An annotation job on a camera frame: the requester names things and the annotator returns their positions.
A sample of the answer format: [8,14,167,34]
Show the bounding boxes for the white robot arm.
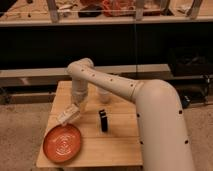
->
[67,58,195,171]

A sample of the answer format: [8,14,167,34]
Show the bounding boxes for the orange ceramic bowl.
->
[43,124,82,163]

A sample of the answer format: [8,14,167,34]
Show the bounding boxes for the white plastic bottle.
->
[57,104,80,125]

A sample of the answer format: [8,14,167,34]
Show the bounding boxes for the long metal bench rail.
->
[0,64,171,87]

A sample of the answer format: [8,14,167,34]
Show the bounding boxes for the black object on shelf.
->
[78,5,102,18]

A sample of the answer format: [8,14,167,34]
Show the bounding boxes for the thin vertical cable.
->
[133,16,138,80]

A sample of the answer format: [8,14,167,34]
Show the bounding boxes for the red object on shelf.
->
[102,0,135,17]

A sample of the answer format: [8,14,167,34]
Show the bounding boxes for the black rectangular block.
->
[99,109,108,132]

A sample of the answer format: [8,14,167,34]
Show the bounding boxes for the translucent plastic cup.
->
[97,87,110,104]

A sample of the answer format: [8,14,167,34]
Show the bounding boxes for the wooden table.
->
[36,85,143,168]

